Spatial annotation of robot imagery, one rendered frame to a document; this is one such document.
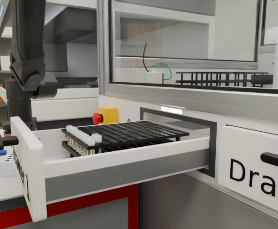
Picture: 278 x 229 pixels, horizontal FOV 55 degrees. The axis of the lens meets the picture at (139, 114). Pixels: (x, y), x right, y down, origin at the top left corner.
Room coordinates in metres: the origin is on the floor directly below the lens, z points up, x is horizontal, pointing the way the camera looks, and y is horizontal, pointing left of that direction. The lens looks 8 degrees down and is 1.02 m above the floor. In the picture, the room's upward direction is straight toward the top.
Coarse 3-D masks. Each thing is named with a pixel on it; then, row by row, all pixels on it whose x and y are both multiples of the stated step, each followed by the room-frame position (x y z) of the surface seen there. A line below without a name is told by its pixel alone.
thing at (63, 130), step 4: (64, 132) 0.56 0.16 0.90; (68, 132) 0.55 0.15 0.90; (72, 136) 0.51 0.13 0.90; (76, 140) 0.48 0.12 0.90; (80, 144) 0.46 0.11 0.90; (84, 144) 0.45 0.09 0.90; (96, 144) 0.45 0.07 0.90; (88, 148) 0.43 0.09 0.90; (92, 148) 0.44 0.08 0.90; (96, 148) 0.44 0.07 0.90
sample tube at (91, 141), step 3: (90, 138) 0.44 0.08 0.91; (93, 138) 0.44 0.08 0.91; (90, 141) 0.44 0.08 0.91; (93, 141) 0.44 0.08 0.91; (90, 144) 0.44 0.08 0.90; (93, 144) 0.44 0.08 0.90; (90, 150) 0.44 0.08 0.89; (93, 150) 0.44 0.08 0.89; (90, 153) 0.44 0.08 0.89; (93, 153) 0.44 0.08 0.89
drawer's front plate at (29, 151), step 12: (12, 120) 0.53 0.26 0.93; (12, 132) 0.55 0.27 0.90; (24, 132) 0.42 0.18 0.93; (24, 144) 0.38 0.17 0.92; (36, 144) 0.34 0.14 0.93; (24, 156) 0.39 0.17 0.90; (36, 156) 0.34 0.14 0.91; (24, 168) 0.39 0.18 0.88; (36, 168) 0.34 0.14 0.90; (24, 180) 0.40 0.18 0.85; (36, 180) 0.34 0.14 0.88; (24, 192) 0.41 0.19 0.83; (36, 192) 0.34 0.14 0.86; (36, 204) 0.34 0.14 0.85; (36, 216) 0.33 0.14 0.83
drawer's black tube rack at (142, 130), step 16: (80, 128) 0.59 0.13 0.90; (96, 128) 0.59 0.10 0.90; (112, 128) 0.60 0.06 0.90; (128, 128) 0.59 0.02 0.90; (144, 128) 0.59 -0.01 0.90; (160, 128) 0.59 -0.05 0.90; (64, 144) 0.57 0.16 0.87; (112, 144) 0.45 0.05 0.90; (128, 144) 0.55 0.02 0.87; (144, 144) 0.55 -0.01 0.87
